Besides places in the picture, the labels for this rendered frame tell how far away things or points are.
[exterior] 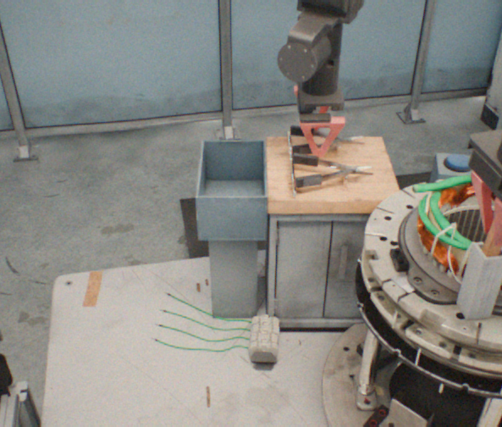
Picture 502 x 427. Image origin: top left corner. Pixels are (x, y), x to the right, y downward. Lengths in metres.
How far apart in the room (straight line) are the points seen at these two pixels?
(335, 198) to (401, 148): 2.29
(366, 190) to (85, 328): 0.55
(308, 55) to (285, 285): 0.39
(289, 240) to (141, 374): 0.33
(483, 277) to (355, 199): 0.30
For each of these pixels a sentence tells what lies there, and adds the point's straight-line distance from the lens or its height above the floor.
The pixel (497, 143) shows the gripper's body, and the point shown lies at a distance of 0.63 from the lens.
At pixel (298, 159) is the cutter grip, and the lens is 0.97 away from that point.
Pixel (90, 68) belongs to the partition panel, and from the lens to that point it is 3.02.
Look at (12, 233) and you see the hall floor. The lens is 2.74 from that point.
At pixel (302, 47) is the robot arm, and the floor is 1.28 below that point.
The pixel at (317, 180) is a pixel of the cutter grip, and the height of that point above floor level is 1.09.
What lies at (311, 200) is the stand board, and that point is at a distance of 0.92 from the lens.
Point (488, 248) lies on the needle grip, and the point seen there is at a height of 1.19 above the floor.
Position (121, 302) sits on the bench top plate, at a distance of 1.18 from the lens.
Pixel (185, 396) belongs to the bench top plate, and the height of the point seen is 0.78.
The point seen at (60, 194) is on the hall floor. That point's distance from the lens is 2.91.
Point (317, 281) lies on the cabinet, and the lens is 1.04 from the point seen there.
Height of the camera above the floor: 1.60
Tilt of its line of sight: 37 degrees down
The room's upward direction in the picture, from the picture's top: straight up
